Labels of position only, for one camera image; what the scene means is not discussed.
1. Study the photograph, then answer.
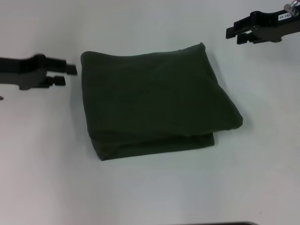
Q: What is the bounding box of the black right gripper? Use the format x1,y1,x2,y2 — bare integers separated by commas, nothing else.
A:
225,7,300,45

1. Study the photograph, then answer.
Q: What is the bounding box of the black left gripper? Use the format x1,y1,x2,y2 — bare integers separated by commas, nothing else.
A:
0,53,78,91

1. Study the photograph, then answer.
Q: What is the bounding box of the dark green FREE t-shirt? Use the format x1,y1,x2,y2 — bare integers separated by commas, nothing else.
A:
80,42,243,162

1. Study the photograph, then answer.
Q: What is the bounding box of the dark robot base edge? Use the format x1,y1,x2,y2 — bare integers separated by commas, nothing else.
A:
219,221,258,225

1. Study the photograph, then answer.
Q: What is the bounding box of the silver right wrist connector stub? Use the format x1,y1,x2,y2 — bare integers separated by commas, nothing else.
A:
283,0,300,17

